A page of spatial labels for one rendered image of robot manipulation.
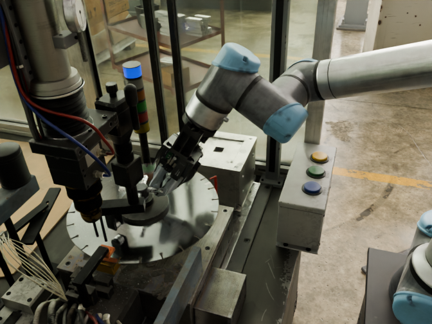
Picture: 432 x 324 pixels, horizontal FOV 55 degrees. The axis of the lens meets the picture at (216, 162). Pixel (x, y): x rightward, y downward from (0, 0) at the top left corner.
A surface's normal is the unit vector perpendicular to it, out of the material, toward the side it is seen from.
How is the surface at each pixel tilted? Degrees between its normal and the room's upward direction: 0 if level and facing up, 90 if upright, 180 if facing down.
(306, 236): 90
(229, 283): 0
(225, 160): 0
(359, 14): 90
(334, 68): 49
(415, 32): 90
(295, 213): 90
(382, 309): 0
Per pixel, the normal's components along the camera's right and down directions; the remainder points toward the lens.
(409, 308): -0.50, 0.61
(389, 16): -0.15, 0.58
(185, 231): -0.04, -0.82
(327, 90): -0.38, 0.77
